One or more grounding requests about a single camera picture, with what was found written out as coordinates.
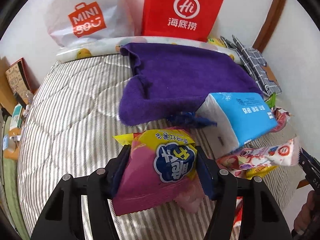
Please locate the brown wooden door frame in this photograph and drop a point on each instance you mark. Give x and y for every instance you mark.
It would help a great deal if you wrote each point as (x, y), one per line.
(271, 21)

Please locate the person's right hand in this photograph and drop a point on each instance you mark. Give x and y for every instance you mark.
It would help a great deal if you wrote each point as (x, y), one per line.
(304, 217)

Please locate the wooden bedside table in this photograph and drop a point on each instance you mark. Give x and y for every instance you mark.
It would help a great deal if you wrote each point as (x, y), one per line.
(12, 138)

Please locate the long strawberry bear snack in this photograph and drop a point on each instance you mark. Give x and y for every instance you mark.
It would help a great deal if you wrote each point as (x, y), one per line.
(286, 154)

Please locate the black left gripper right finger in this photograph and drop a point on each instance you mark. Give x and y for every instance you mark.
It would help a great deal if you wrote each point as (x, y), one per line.
(261, 216)

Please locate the brown patterned box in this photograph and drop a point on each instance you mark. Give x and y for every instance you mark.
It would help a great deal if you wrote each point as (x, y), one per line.
(19, 80)

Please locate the pink cartoon snack packet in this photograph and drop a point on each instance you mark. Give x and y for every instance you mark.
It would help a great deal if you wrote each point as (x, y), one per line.
(282, 117)

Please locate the purple towel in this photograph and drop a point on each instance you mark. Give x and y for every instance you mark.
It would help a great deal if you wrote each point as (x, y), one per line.
(169, 79)

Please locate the magenta yellow snack packet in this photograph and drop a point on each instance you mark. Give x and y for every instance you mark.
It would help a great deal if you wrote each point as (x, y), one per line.
(161, 168)

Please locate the fruit print rolled mat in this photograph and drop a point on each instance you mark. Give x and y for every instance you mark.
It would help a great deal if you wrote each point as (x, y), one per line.
(108, 46)

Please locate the green snack packet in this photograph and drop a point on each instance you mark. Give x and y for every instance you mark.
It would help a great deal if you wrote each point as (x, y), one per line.
(271, 100)

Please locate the red white jelly packet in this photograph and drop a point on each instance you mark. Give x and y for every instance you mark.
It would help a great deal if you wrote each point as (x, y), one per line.
(238, 212)

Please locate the red Haidilao paper bag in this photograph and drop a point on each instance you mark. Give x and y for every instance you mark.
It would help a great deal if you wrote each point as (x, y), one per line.
(190, 19)

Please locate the blue tissue pack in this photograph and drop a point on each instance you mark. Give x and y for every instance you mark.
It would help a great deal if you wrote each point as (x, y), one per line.
(239, 117)

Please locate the white Miniso plastic bag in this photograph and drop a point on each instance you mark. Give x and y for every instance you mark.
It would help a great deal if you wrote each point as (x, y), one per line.
(72, 22)

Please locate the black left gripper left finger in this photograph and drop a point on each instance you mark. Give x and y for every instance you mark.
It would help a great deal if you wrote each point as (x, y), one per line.
(61, 217)

